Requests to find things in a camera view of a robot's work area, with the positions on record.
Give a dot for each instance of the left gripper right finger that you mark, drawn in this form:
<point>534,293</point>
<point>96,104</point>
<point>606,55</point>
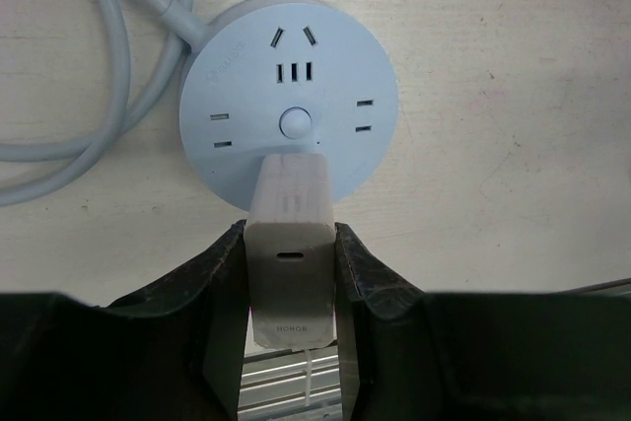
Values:
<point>406,354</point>

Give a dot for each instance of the blue round power socket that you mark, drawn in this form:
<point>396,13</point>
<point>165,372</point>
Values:
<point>286,77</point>

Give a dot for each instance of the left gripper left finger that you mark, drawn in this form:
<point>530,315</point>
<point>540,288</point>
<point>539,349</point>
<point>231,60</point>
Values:
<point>171,350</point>

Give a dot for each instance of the white charger plug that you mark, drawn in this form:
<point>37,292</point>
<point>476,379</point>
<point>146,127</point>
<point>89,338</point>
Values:
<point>289,245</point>

